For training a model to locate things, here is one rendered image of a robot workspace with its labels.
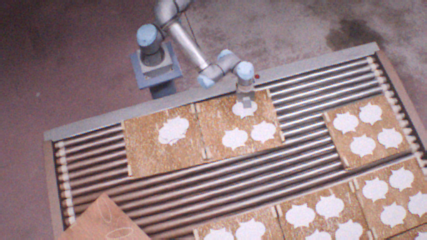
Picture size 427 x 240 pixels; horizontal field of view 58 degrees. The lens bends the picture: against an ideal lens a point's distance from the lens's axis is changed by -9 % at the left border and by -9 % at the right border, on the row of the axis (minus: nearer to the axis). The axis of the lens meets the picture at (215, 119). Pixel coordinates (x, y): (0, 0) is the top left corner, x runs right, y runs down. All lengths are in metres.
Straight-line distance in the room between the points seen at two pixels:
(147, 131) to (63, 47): 1.94
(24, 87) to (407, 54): 3.47
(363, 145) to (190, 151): 0.91
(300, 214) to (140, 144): 0.91
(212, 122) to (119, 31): 1.92
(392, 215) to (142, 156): 1.33
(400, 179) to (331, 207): 0.41
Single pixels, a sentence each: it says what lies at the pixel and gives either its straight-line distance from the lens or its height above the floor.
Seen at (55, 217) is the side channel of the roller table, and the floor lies 0.95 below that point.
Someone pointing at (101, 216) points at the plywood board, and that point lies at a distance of 2.08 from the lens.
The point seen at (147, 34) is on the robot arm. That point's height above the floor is 1.18.
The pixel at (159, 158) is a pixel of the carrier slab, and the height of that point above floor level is 0.94.
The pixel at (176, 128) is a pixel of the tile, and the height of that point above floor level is 0.97.
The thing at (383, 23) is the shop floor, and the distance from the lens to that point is 4.07.
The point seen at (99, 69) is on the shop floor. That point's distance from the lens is 3.74.
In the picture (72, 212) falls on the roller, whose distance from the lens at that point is 2.27.
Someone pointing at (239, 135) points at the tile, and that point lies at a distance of 2.21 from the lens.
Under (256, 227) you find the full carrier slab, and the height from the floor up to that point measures 0.95.
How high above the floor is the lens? 2.96
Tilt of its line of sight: 64 degrees down
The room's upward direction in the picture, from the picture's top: 7 degrees counter-clockwise
